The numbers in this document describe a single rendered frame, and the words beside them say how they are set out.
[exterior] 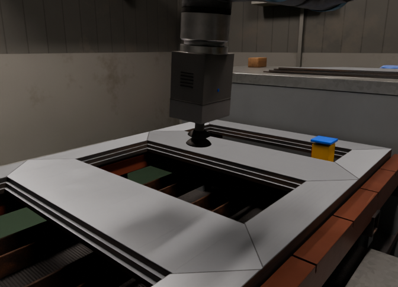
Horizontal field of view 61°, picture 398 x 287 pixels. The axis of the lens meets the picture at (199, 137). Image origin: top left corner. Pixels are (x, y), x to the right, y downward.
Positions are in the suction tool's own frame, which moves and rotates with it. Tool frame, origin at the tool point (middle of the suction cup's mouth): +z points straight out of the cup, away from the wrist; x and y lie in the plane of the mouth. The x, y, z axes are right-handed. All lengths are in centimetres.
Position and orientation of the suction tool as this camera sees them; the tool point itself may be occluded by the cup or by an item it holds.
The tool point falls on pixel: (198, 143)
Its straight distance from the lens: 57.9
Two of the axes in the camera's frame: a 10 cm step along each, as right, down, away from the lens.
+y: -5.8, 2.2, -7.9
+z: -0.6, 9.5, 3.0
